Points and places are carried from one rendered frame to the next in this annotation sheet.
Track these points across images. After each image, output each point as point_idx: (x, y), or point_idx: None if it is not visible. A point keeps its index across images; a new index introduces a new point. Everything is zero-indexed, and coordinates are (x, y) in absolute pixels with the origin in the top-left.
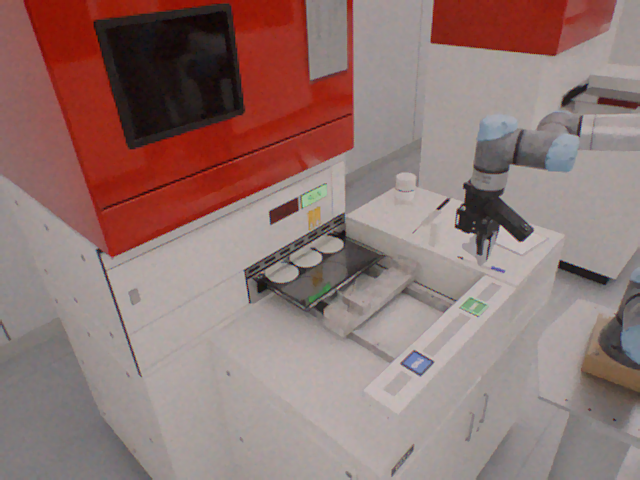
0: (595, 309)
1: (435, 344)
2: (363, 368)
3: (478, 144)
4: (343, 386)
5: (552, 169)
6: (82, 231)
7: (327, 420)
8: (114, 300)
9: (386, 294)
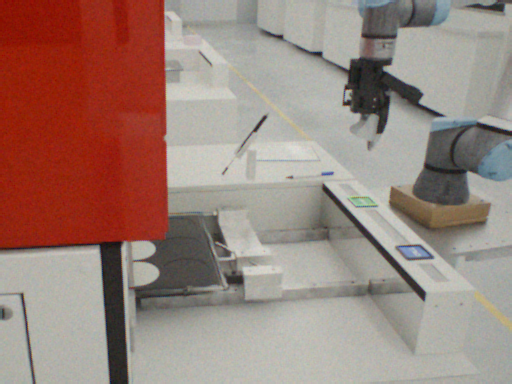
0: (370, 192)
1: (393, 237)
2: (326, 314)
3: (378, 10)
4: (340, 337)
5: (434, 22)
6: (46, 231)
7: (381, 370)
8: (117, 353)
9: (257, 242)
